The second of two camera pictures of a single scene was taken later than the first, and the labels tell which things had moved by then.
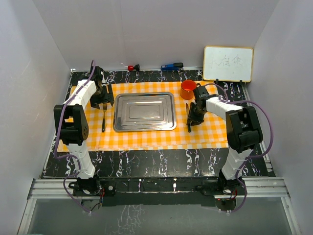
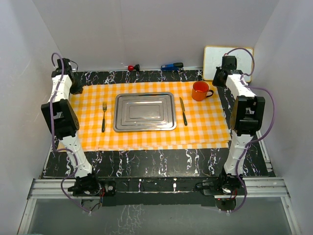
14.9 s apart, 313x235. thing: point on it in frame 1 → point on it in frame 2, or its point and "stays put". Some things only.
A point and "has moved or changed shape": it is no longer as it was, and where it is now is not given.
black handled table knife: (188, 112) → (183, 111)
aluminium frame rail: (254, 188) stays put
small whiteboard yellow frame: (228, 63) stays put
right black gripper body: (195, 115) → (216, 81)
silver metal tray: (137, 111) stays put
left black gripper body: (103, 95) → (77, 87)
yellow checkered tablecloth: (210, 133) stays put
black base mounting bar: (159, 192) stays put
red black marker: (131, 68) stays put
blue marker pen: (173, 66) stays put
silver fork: (104, 108) stays put
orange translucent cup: (187, 89) has moved or changed shape
